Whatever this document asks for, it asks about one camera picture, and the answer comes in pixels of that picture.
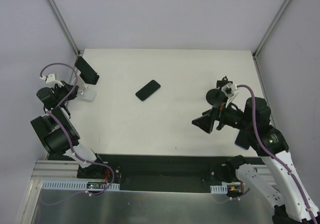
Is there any aluminium frame rail left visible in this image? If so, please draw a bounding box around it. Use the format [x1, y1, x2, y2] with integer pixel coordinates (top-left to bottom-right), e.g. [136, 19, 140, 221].
[46, 0, 81, 57]

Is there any white slotted cable duct left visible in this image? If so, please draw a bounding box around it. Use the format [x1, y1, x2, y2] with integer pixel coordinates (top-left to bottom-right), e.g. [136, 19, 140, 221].
[42, 180, 120, 192]

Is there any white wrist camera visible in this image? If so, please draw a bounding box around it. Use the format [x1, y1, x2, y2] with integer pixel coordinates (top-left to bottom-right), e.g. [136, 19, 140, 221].
[40, 73, 60, 86]
[221, 82, 239, 107]

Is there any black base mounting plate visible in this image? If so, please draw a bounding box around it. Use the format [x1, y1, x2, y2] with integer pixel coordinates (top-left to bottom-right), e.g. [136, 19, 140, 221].
[47, 152, 251, 192]

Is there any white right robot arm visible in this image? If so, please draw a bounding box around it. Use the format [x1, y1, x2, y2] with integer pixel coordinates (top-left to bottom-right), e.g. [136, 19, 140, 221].
[191, 96, 320, 224]

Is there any aluminium frame rail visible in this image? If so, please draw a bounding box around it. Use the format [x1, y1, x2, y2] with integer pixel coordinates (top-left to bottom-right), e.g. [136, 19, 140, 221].
[46, 0, 81, 57]
[252, 0, 293, 60]

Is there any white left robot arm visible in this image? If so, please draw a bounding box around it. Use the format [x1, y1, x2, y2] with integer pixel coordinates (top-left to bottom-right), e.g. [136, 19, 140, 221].
[30, 81, 108, 179]

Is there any white slotted cable duct right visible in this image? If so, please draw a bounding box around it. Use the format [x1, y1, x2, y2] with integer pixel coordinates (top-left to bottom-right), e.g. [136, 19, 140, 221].
[210, 184, 228, 195]

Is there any white slotted cable duct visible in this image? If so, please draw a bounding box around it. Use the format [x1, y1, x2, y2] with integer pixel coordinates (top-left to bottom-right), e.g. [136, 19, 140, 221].
[42, 180, 120, 192]
[210, 184, 228, 195]

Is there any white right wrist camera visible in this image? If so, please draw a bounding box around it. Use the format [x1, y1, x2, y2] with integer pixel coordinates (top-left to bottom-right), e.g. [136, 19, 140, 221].
[221, 82, 239, 107]

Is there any black folding phone stand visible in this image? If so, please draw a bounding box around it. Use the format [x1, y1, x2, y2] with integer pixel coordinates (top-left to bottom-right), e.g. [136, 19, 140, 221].
[79, 71, 100, 85]

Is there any black round-base clamp stand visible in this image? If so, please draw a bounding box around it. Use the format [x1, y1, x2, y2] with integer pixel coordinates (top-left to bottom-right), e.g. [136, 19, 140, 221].
[205, 76, 233, 107]

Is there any white folding phone stand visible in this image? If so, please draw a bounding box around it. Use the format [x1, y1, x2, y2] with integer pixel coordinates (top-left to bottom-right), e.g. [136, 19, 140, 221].
[73, 75, 97, 102]

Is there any black smartphone with teal edge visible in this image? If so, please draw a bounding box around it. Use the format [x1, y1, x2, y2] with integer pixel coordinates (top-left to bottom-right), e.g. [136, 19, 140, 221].
[135, 79, 161, 102]

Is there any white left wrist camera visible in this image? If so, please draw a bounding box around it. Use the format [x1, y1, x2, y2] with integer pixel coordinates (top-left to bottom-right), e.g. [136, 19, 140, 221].
[40, 73, 60, 86]

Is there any smartphone with blue edge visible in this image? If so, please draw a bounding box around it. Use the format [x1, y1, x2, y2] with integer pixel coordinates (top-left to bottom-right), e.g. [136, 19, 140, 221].
[234, 130, 251, 150]

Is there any aluminium frame rail right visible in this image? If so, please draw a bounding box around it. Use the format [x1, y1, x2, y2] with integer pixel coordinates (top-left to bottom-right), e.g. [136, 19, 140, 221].
[252, 0, 293, 60]

